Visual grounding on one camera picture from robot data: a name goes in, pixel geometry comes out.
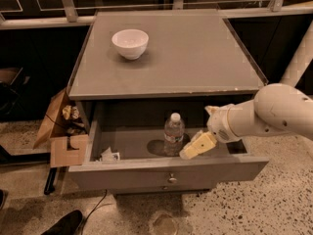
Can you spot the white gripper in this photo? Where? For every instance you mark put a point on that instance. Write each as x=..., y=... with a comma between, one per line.
x=219, y=122

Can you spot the clear plastic water bottle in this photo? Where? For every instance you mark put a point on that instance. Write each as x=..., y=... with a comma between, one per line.
x=174, y=129

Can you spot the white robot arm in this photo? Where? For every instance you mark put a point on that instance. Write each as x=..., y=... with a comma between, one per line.
x=276, y=109

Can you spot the round metal drawer knob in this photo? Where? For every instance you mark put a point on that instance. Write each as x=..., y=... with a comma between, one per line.
x=172, y=179

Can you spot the open grey top drawer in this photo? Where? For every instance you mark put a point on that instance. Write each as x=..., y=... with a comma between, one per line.
x=134, y=128

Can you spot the grey wooden nightstand cabinet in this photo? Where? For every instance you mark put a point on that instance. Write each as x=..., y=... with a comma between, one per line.
x=192, y=55

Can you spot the crumpled white paper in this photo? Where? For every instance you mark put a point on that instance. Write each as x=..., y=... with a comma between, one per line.
x=109, y=156

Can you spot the white ceramic bowl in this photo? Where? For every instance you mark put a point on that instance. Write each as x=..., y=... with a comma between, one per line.
x=130, y=43

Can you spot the brown cardboard box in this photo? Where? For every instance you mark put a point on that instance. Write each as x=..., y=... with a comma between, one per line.
x=65, y=149

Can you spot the black metal stand leg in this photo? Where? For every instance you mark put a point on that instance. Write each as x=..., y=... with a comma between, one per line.
x=49, y=187

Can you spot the black shoe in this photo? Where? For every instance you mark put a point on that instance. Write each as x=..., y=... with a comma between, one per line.
x=67, y=225

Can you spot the metal window railing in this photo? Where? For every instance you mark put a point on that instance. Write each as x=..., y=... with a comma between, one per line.
x=19, y=14

